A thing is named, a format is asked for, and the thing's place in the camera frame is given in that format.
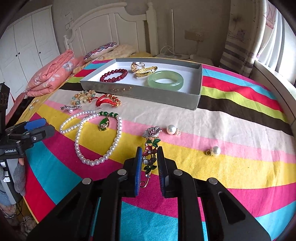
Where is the white nightstand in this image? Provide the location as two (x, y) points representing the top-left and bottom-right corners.
(156, 53), (214, 66)

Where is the green jade bangle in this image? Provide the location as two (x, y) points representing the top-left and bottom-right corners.
(147, 70), (184, 91)

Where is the folded pink quilt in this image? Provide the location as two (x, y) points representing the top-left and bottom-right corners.
(25, 50), (83, 97)

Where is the yellow floral pillow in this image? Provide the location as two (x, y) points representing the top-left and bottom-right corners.
(93, 44), (137, 60)

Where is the striped printed curtain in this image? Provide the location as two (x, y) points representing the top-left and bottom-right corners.
(219, 0), (276, 77)

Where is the white bed headboard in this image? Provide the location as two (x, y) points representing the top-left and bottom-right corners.
(64, 1), (159, 57)

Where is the multicolour stone bead bracelet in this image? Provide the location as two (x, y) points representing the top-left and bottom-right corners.
(70, 89), (96, 106)

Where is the grey shallow jewelry box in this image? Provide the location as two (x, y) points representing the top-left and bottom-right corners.
(80, 58), (203, 110)

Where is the white pearl bracelet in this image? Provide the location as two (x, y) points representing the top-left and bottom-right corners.
(59, 109), (100, 135)

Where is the white wardrobe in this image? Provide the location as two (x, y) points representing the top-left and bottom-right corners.
(1, 5), (60, 99)

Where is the wall power socket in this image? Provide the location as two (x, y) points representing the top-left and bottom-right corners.
(184, 30), (204, 42)

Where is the white standing lamp pole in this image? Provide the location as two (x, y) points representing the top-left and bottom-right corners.
(171, 9), (189, 60)

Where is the gold bangle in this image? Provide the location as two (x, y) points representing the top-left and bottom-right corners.
(135, 66), (158, 78)

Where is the dark red bead bracelet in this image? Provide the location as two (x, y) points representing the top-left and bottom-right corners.
(99, 68), (129, 83)

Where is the red cord gold bracelet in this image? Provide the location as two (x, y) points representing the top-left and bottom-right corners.
(91, 93), (122, 108)

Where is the gloved left hand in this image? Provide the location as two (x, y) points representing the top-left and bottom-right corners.
(1, 159), (26, 206)

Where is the striped colourful bed cloth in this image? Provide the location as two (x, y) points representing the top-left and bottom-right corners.
(23, 65), (295, 240)

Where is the embroidered round pillow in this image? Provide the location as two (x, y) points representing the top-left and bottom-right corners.
(83, 42), (118, 63)

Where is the pearl earring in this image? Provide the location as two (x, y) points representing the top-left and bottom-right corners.
(166, 125), (181, 136)
(206, 146), (221, 156)

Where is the gold silver ring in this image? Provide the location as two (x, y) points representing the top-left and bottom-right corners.
(130, 61), (146, 72)

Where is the enamel flower brooch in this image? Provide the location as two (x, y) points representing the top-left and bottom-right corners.
(140, 126), (162, 188)

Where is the pearl necklace green pendant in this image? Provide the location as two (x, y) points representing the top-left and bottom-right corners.
(74, 110), (123, 167)

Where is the white charger cable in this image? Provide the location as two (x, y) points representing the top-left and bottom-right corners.
(159, 45), (179, 57)

